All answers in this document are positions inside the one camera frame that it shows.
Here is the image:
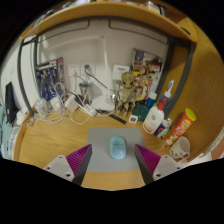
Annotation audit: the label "white bottle with red cap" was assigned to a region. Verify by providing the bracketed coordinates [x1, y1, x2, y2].
[142, 97, 167, 135]

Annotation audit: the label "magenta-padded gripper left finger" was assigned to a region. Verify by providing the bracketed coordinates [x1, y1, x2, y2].
[42, 143, 94, 187]

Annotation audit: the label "clear snack bag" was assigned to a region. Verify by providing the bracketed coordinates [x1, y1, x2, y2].
[26, 118, 36, 129]

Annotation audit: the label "stainless steel cup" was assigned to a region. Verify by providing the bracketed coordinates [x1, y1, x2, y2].
[78, 82, 94, 104]

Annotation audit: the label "small blue red bottle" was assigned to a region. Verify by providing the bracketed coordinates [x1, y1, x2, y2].
[155, 118, 173, 138]

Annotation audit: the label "white tissue pack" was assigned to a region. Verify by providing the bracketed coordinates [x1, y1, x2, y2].
[14, 108, 29, 126]

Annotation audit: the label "black pen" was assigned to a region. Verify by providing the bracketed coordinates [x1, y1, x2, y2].
[108, 113, 128, 125]

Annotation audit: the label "colourful printed boxes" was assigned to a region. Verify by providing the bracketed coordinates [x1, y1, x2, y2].
[131, 49, 164, 84]

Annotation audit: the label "clear domed plastic cup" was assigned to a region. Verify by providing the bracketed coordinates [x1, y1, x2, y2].
[33, 98, 49, 116]

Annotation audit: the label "white mug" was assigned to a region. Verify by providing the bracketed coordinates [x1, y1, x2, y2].
[168, 135, 192, 161]

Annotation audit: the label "small white square clock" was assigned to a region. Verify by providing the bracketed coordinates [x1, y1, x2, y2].
[128, 114, 139, 124]

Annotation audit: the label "light blue computer mouse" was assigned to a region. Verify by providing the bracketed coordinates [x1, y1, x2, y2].
[109, 135, 127, 160]

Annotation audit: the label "wooden shelf with grey frame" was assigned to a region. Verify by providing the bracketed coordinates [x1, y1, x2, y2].
[18, 0, 199, 118]

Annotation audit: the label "white power adapter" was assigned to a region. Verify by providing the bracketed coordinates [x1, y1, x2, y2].
[63, 96, 79, 112]

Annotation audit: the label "red chip can yellow lid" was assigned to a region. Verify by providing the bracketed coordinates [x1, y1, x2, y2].
[163, 107, 198, 147]

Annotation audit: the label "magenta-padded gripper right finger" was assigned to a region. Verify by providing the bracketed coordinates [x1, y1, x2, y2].
[134, 143, 183, 186]

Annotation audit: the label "robot model kit box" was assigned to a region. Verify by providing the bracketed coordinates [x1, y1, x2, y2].
[34, 57, 66, 101]

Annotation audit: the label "dark teal round box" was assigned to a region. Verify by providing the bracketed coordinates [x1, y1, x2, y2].
[131, 104, 150, 123]

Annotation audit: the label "grey mouse pad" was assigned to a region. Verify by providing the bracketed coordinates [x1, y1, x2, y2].
[85, 127, 147, 174]

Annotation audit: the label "white wall socket plate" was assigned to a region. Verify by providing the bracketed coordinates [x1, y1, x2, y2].
[68, 63, 81, 78]
[81, 63, 96, 77]

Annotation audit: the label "black cable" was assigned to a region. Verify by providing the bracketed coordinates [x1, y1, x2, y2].
[83, 64, 116, 93]

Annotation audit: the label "white multi-port charger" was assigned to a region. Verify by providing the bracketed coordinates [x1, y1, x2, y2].
[49, 96, 62, 111]

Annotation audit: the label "teal and plaid bedding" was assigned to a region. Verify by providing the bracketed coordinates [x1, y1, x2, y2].
[0, 104, 21, 159]

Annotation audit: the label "white card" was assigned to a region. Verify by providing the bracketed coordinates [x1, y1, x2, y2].
[111, 64, 131, 81]

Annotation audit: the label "brown tree creature figurine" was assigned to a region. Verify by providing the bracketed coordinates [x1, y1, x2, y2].
[114, 70, 138, 118]

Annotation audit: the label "black bag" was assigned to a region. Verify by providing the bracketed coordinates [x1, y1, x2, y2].
[4, 81, 18, 126]

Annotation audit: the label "white cable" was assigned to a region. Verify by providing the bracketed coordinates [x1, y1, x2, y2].
[28, 81, 118, 126]

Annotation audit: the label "white desk lamp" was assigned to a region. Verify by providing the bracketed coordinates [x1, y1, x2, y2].
[44, 35, 118, 112]

